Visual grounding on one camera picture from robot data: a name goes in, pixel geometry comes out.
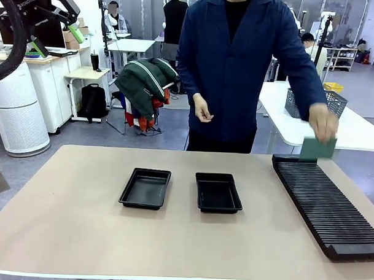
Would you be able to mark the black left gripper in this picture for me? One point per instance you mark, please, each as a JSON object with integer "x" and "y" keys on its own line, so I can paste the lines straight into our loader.
{"x": 32, "y": 5}

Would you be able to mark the black ESD tray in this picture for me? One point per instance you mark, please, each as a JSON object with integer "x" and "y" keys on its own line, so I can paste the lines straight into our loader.
{"x": 217, "y": 194}
{"x": 145, "y": 190}

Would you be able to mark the green perforated circuit board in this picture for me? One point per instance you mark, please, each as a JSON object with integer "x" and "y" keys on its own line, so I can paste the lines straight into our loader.
{"x": 312, "y": 150}

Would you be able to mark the left forearm in navy sleeve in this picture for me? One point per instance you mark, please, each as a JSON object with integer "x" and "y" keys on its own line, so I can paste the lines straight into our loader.
{"x": 311, "y": 89}

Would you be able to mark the right forearm in navy sleeve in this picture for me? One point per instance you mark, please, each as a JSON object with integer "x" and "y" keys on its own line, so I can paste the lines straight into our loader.
{"x": 187, "y": 78}

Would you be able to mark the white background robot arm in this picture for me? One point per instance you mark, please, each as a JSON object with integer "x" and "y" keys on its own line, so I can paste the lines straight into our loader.
{"x": 109, "y": 22}

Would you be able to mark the person's right hand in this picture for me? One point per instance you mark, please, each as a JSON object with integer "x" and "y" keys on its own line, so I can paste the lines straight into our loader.
{"x": 201, "y": 109}

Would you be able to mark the person's left hand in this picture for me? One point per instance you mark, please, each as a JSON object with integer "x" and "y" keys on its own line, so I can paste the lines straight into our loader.
{"x": 324, "y": 121}

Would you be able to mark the black monitor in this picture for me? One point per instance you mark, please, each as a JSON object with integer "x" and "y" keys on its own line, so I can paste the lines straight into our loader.
{"x": 54, "y": 34}

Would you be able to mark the cardboard box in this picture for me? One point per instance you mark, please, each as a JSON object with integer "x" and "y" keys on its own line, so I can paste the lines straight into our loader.
{"x": 80, "y": 22}
{"x": 72, "y": 40}
{"x": 84, "y": 30}

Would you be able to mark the small white rolling table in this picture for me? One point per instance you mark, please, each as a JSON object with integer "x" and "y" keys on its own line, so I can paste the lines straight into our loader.
{"x": 85, "y": 72}

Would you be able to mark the black tumbler cup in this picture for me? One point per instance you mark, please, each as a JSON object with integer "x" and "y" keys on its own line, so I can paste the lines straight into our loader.
{"x": 94, "y": 63}

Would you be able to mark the seated person in grey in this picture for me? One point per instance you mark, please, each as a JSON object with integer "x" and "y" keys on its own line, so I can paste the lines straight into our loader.
{"x": 120, "y": 24}

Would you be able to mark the black backpack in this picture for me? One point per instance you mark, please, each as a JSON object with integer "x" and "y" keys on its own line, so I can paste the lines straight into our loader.
{"x": 92, "y": 103}

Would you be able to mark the white desk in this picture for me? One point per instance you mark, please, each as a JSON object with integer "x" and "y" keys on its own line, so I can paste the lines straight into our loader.
{"x": 133, "y": 46}

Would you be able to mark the white air purifier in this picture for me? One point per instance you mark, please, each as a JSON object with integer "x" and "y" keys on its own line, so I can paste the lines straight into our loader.
{"x": 19, "y": 115}

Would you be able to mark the dark green striped jacket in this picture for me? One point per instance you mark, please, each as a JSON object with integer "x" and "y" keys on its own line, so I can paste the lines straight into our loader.
{"x": 140, "y": 83}

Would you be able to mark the standing person in black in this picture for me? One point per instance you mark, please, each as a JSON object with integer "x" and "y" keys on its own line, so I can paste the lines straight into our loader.
{"x": 174, "y": 19}

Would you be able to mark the red orange garment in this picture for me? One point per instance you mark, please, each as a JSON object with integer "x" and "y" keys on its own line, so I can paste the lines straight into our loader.
{"x": 143, "y": 123}

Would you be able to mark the person in navy coat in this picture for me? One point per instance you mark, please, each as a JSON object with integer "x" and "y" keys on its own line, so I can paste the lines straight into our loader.
{"x": 226, "y": 70}

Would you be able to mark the seated person in beige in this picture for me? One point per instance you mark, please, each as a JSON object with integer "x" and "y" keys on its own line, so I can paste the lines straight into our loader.
{"x": 308, "y": 39}

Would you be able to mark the black tripod stand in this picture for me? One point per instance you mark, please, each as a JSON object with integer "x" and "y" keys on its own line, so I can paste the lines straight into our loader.
{"x": 327, "y": 34}

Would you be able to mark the yellow box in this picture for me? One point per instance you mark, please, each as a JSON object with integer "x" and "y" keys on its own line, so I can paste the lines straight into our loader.
{"x": 334, "y": 87}

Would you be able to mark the wooden shelf rack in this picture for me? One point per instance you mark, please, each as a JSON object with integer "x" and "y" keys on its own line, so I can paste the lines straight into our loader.
{"x": 354, "y": 61}

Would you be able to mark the red fire extinguisher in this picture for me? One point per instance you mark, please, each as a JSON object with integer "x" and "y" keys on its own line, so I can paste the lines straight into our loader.
{"x": 366, "y": 58}

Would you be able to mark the black slotted board rack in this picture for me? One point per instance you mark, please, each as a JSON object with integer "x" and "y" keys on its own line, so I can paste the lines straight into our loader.
{"x": 326, "y": 209}

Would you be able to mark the metal frame chair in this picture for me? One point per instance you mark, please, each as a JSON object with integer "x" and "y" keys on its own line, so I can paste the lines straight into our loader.
{"x": 114, "y": 96}

